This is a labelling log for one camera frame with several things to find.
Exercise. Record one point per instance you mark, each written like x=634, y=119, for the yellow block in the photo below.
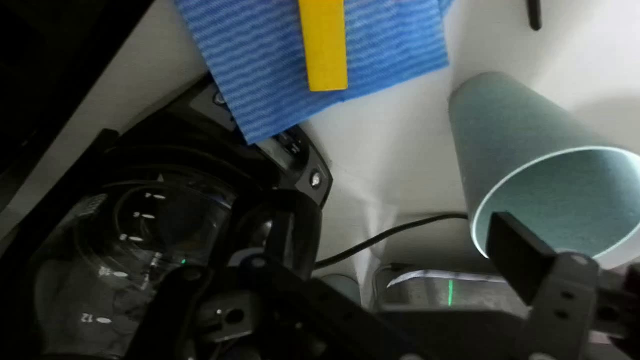
x=324, y=44

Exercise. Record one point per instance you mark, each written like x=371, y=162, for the light blue cup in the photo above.
x=525, y=155

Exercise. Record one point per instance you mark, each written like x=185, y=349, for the large steel pot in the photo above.
x=455, y=290

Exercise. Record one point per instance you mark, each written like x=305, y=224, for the blue dish cloth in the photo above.
x=279, y=62

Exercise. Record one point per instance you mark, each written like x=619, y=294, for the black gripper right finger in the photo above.
x=560, y=290

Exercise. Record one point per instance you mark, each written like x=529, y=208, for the black coffee maker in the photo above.
x=177, y=191

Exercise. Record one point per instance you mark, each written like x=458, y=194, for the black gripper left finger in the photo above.
x=166, y=325

